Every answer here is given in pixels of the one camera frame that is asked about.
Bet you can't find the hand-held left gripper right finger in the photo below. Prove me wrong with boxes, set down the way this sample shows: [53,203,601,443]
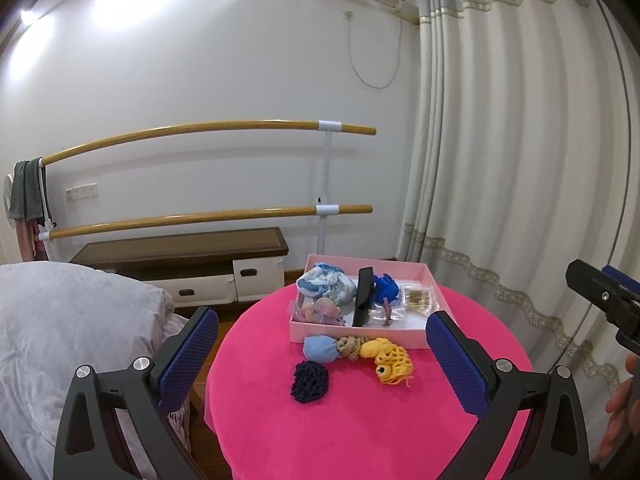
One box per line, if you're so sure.
[424,310,593,480]

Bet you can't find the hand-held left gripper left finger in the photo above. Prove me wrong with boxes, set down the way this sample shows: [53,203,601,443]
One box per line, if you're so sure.
[52,306,221,480]

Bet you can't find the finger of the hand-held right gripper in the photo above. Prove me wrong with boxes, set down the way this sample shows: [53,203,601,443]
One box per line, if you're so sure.
[565,259,640,331]
[601,265,640,303]

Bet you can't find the clear packet of hairpins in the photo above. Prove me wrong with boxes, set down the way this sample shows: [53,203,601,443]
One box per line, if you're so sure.
[397,285,436,313]

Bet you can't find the pink cardboard box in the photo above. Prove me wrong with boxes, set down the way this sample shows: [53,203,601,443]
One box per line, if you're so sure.
[289,254,451,350]

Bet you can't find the black rectangular case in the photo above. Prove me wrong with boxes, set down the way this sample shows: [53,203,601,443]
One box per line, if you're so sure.
[351,266,375,328]

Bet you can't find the pink organza scrunchie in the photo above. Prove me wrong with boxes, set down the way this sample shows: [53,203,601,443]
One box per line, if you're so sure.
[295,296,348,327]

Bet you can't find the blue cartoon print cloth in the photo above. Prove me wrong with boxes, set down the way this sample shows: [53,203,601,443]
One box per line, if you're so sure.
[295,261,358,306]

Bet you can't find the person's right hand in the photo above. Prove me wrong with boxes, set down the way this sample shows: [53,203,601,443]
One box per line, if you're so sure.
[597,355,640,461]

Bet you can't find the pink printed bedsheet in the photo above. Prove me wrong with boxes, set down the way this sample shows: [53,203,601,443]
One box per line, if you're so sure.
[117,310,193,480]

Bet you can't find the beige fabric scrunchie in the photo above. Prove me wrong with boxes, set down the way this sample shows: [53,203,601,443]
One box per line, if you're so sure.
[336,335,368,361]

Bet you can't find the low cabinet with white drawers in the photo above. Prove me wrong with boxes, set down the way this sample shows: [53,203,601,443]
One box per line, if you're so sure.
[69,226,291,308]

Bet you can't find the navy crochet hair net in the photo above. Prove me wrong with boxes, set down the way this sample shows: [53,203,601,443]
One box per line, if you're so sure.
[291,360,331,404]

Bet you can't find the white duvet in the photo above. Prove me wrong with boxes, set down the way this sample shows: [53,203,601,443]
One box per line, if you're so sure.
[0,261,176,480]

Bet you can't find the round pink table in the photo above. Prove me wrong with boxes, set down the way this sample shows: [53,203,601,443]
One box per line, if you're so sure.
[205,282,533,480]

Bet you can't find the cream curtain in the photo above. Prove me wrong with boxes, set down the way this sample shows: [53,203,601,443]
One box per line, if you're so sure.
[395,0,633,411]

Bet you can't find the pink hanging garment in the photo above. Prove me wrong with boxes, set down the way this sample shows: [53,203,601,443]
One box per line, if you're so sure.
[14,217,46,263]

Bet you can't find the grey hanging garment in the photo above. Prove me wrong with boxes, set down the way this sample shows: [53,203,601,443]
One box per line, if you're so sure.
[7,159,46,223]

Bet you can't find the white round disc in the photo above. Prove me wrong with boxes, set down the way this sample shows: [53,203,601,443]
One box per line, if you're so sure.
[2,172,16,221]

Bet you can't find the short wooden barre rail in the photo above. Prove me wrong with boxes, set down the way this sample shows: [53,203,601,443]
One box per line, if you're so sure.
[50,204,374,242]

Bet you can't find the white slanted barre post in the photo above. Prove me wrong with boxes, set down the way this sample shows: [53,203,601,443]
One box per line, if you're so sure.
[35,160,61,263]

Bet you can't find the white straight barre post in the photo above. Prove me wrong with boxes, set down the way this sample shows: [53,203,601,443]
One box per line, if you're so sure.
[316,120,343,258]

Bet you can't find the long wooden barre rail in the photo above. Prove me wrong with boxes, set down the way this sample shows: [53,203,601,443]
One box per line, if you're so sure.
[42,120,377,166]

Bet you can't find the white power cable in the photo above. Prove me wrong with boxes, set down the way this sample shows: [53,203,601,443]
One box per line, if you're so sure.
[345,10,403,90]

